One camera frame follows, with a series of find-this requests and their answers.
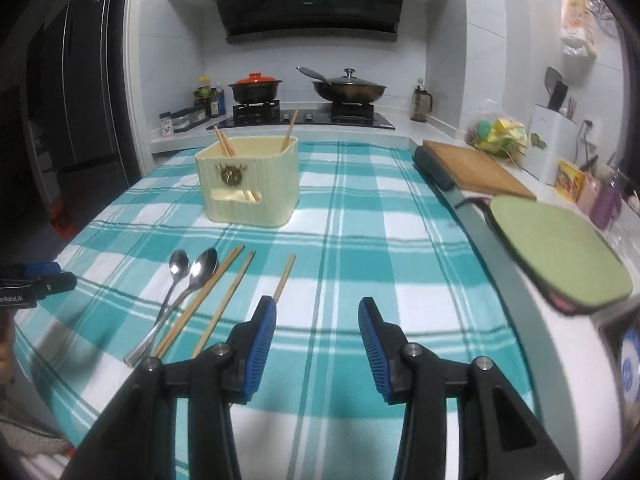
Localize black wok glass lid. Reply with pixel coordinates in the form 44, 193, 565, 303
296, 66, 386, 105

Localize black rolled mat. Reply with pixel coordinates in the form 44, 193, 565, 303
413, 146, 454, 191

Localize hanging paper bag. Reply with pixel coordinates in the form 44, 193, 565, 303
560, 0, 598, 58

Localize yellow printed cup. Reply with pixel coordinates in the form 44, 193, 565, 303
553, 159, 585, 203

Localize chopstick in holder left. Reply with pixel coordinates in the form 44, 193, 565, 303
211, 124, 234, 157

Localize teal white plaid tablecloth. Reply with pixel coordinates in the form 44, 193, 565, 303
15, 142, 535, 479

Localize black refrigerator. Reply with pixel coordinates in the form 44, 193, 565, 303
19, 0, 141, 187

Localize large steel spoon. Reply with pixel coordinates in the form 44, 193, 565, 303
124, 247, 218, 367

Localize dark glass kettle jug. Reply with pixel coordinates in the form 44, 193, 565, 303
410, 82, 433, 122

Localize green pad mat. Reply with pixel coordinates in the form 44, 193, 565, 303
461, 195, 632, 316

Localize spice jar rack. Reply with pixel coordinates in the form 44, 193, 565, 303
160, 106, 209, 136

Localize right pair outer chopstick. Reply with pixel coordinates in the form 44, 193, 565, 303
273, 254, 296, 303

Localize pink purple cups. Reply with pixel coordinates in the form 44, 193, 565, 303
576, 169, 622, 231

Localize wooden chopstick beside spoons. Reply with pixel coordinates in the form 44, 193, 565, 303
152, 244, 245, 359

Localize sauce bottles group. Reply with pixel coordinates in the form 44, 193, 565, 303
193, 76, 227, 118

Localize plastic bag with sponges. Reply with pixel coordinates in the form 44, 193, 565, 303
465, 100, 528, 167

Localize black range hood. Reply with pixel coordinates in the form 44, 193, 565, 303
212, 0, 404, 44

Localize chopstick in holder right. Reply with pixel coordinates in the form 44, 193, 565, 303
280, 107, 299, 153

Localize wooden cutting board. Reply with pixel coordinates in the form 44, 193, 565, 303
423, 141, 537, 200

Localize black pot orange lid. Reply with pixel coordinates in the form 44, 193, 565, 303
229, 73, 281, 105

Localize small steel spoon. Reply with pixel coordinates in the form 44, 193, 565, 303
154, 249, 190, 324

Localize white knife utensil block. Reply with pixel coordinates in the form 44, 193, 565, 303
524, 66, 577, 185

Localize person's left hand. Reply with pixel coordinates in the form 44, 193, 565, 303
0, 310, 14, 386

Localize cream utensil holder box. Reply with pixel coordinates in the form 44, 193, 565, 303
195, 136, 299, 228

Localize chopstick in holder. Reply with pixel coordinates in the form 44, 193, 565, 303
211, 124, 234, 157
280, 107, 299, 153

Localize black gas stove top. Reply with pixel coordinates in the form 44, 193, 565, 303
216, 100, 395, 130

